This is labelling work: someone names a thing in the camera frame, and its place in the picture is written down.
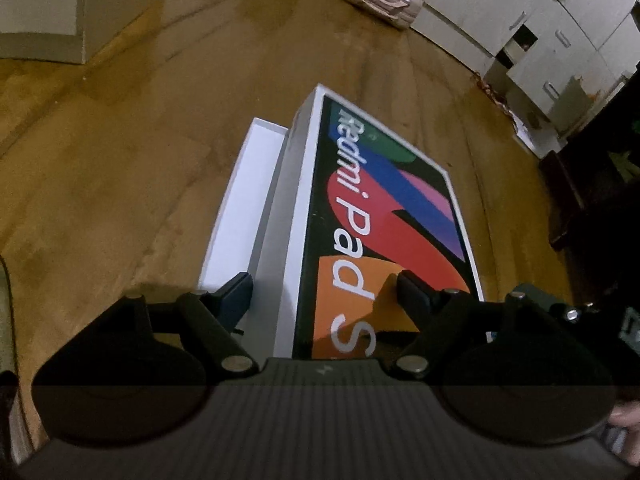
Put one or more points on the white tablet box tray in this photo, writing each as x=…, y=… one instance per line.
x=240, y=210

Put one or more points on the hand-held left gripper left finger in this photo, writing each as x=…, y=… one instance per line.
x=237, y=296

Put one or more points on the dark wooden furniture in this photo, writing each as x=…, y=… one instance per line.
x=595, y=200

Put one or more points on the red patterned wrapper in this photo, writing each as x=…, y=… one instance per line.
x=495, y=97

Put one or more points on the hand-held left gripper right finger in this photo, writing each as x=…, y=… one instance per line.
x=414, y=294

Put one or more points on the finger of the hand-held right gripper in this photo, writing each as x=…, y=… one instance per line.
x=550, y=302

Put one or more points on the person's right hand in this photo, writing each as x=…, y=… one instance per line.
x=629, y=416

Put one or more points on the wide white cabinet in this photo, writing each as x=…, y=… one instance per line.
x=475, y=0

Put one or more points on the white paper bag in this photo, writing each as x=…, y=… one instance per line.
x=530, y=132

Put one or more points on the colourful tablet box lid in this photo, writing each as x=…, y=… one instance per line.
x=360, y=220

